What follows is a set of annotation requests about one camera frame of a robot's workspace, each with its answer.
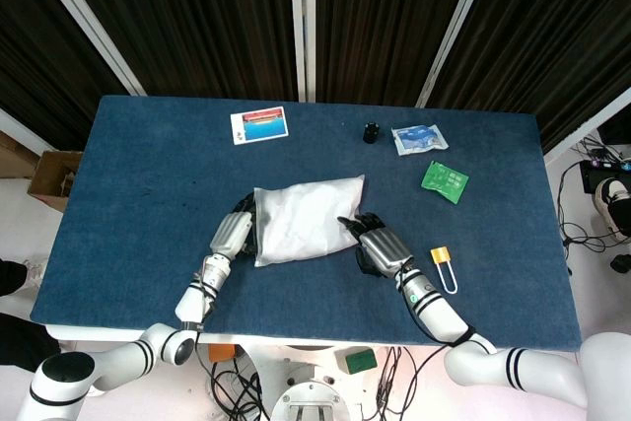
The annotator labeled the green topped block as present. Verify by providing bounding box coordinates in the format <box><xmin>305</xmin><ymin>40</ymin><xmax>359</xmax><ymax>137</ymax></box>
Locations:
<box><xmin>334</xmin><ymin>347</ymin><xmax>379</xmax><ymax>376</ymax></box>

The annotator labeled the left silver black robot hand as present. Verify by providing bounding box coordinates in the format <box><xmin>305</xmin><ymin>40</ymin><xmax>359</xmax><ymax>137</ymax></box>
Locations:
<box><xmin>209</xmin><ymin>196</ymin><xmax>257</xmax><ymax>259</ymax></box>

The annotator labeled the black pleated curtain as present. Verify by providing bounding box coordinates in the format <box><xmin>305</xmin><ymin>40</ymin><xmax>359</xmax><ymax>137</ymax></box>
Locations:
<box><xmin>315</xmin><ymin>0</ymin><xmax>479</xmax><ymax>106</ymax></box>
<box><xmin>428</xmin><ymin>0</ymin><xmax>631</xmax><ymax>156</ymax></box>
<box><xmin>0</xmin><ymin>0</ymin><xmax>134</xmax><ymax>151</ymax></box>
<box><xmin>48</xmin><ymin>0</ymin><xmax>300</xmax><ymax>103</ymax></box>

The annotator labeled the black cable bundle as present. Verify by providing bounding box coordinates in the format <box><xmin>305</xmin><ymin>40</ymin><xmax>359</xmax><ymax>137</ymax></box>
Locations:
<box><xmin>210</xmin><ymin>345</ymin><xmax>270</xmax><ymax>421</ymax></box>

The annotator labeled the blue red picture card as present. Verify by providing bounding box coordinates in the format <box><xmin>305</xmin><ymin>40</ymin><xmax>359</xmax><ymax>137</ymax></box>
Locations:
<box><xmin>230</xmin><ymin>105</ymin><xmax>291</xmax><ymax>146</ymax></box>

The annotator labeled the white frame post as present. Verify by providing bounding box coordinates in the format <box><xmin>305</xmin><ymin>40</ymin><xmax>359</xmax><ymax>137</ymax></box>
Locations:
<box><xmin>416</xmin><ymin>0</ymin><xmax>499</xmax><ymax>109</ymax></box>
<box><xmin>288</xmin><ymin>0</ymin><xmax>317</xmax><ymax>103</ymax></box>
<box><xmin>22</xmin><ymin>0</ymin><xmax>148</xmax><ymax>97</ymax></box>
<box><xmin>0</xmin><ymin>107</ymin><xmax>55</xmax><ymax>156</ymax></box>
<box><xmin>541</xmin><ymin>88</ymin><xmax>631</xmax><ymax>166</ymax></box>

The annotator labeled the clear plastic zip bag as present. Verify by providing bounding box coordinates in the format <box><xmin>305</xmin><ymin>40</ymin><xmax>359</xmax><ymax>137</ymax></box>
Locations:
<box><xmin>251</xmin><ymin>174</ymin><xmax>367</xmax><ymax>268</ymax></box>

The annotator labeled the blue felt table mat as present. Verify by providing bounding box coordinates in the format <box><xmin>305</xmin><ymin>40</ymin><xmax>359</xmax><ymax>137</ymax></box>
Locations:
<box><xmin>29</xmin><ymin>94</ymin><xmax>583</xmax><ymax>353</ymax></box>

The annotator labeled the orange box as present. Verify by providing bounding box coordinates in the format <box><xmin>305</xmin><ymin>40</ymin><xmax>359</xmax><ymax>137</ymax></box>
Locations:
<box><xmin>207</xmin><ymin>343</ymin><xmax>243</xmax><ymax>363</ymax></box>

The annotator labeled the green foil packet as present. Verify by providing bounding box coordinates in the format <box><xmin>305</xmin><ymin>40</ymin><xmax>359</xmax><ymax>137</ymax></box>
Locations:
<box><xmin>420</xmin><ymin>160</ymin><xmax>470</xmax><ymax>205</ymax></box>

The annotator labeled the yellow long-shackle padlock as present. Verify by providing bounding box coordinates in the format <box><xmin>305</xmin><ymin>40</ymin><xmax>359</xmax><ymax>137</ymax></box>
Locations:
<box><xmin>430</xmin><ymin>246</ymin><xmax>459</xmax><ymax>295</ymax></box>

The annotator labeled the black trouser leg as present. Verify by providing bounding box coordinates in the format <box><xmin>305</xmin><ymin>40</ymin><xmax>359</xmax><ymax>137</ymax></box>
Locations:
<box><xmin>0</xmin><ymin>260</ymin><xmax>29</xmax><ymax>297</ymax></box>
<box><xmin>0</xmin><ymin>312</ymin><xmax>61</xmax><ymax>373</ymax></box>

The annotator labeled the flat brown cardboard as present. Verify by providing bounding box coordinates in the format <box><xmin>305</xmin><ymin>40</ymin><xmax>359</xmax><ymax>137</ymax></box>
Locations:
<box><xmin>0</xmin><ymin>130</ymin><xmax>40</xmax><ymax>179</ymax></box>

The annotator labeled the blue white plastic packet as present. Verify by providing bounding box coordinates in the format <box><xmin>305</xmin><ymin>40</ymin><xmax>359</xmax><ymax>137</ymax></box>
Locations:
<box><xmin>390</xmin><ymin>124</ymin><xmax>451</xmax><ymax>158</ymax></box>

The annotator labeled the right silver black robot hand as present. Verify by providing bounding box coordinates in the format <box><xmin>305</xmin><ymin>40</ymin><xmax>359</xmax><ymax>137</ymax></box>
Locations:
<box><xmin>336</xmin><ymin>212</ymin><xmax>415</xmax><ymax>278</ymax></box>

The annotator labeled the black electronic device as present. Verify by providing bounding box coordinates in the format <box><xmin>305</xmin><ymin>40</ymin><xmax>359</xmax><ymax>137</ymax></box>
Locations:
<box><xmin>579</xmin><ymin>158</ymin><xmax>631</xmax><ymax>195</ymax></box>

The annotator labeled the black and white sneaker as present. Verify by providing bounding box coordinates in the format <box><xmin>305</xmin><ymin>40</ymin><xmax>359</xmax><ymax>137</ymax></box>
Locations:
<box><xmin>594</xmin><ymin>176</ymin><xmax>631</xmax><ymax>240</ymax></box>

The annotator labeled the black floor cable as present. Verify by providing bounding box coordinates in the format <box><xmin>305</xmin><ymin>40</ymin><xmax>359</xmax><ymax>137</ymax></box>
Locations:
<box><xmin>555</xmin><ymin>159</ymin><xmax>622</xmax><ymax>275</ymax></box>

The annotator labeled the open cardboard box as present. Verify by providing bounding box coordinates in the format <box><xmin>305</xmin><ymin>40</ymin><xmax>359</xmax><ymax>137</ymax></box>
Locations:
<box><xmin>28</xmin><ymin>150</ymin><xmax>84</xmax><ymax>213</ymax></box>

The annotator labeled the white shoe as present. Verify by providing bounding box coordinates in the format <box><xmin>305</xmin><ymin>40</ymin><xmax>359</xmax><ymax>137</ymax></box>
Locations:
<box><xmin>22</xmin><ymin>256</ymin><xmax>48</xmax><ymax>289</ymax></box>

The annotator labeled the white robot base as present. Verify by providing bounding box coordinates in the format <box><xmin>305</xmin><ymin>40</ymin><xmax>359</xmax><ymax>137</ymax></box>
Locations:
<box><xmin>244</xmin><ymin>344</ymin><xmax>376</xmax><ymax>421</ymax></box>

